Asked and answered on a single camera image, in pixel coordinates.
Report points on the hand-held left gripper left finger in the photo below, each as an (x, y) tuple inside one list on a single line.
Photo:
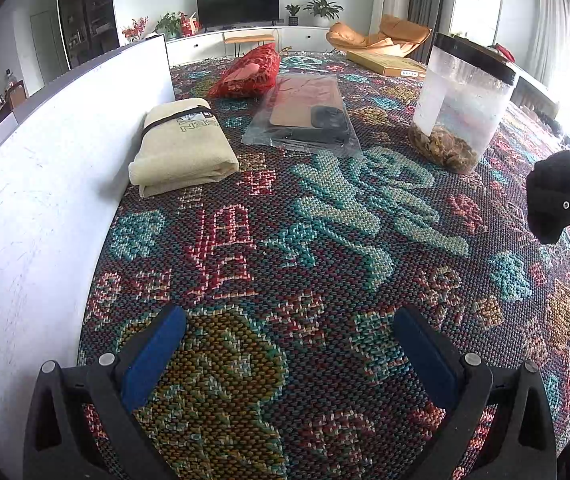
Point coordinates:
[(152, 360)]

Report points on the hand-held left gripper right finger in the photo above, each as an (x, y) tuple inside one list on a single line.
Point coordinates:
[(427, 360)]

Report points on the black knitted cloth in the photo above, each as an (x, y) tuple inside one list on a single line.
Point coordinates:
[(547, 185)]

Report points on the printed woven blanket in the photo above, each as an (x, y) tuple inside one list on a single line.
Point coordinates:
[(325, 260)]

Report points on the clear jar with black lid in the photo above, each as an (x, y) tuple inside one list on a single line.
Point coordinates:
[(465, 105)]

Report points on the white board panel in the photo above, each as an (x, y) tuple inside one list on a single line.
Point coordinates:
[(40, 210)]

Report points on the beige folded towel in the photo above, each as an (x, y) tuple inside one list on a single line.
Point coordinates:
[(180, 155)]

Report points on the flat yellow cardboard box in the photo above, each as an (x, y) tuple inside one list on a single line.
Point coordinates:
[(387, 64)]

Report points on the orange lounge chair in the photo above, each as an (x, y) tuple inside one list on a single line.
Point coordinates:
[(390, 35)]

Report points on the clear plastic bag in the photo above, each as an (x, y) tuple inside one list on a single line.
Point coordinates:
[(305, 110)]

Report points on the red mesh bag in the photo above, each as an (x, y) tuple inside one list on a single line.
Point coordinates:
[(245, 72)]

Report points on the white television cabinet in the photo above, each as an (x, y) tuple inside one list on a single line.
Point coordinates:
[(200, 45)]

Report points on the red flowers in vase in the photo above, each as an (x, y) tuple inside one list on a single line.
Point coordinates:
[(134, 30)]

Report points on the white door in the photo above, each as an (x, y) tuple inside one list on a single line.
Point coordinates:
[(45, 45)]

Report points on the wooden stool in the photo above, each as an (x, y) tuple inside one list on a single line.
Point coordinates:
[(249, 39)]

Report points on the green plant with red decoration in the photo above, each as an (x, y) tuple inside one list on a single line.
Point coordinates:
[(170, 24)]

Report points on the large green potted plant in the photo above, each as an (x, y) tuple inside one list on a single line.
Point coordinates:
[(322, 7)]

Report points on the dark display cabinet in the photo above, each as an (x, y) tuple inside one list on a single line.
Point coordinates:
[(87, 10)]

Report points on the small green potted plant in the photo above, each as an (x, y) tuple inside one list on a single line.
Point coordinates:
[(293, 12)]

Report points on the black television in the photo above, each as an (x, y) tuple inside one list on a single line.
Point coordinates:
[(237, 5)]

